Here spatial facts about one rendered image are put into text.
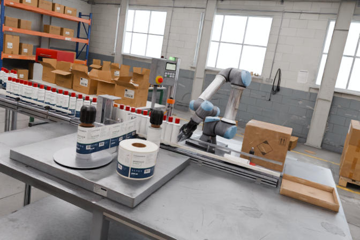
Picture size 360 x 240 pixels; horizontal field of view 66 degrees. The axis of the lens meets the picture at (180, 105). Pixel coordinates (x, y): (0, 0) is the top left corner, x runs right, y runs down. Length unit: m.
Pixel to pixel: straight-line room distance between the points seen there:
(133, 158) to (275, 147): 1.03
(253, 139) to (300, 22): 5.44
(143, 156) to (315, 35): 6.14
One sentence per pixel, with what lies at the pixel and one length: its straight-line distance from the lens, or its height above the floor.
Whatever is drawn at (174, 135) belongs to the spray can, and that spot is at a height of 0.97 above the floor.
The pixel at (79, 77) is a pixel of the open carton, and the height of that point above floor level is 0.99.
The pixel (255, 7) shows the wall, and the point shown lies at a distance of 7.58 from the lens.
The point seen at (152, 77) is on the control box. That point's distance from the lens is 2.02.
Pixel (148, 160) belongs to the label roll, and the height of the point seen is 0.98.
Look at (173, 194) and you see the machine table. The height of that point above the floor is 0.83.
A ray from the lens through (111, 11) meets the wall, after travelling 10.34.
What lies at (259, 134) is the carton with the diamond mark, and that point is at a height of 1.07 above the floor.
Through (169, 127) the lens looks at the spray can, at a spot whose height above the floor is 1.01.
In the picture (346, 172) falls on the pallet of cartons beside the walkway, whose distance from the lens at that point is 4.90.
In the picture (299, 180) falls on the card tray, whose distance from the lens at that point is 1.99.
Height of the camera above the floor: 1.50
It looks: 10 degrees down
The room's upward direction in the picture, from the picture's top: 9 degrees clockwise
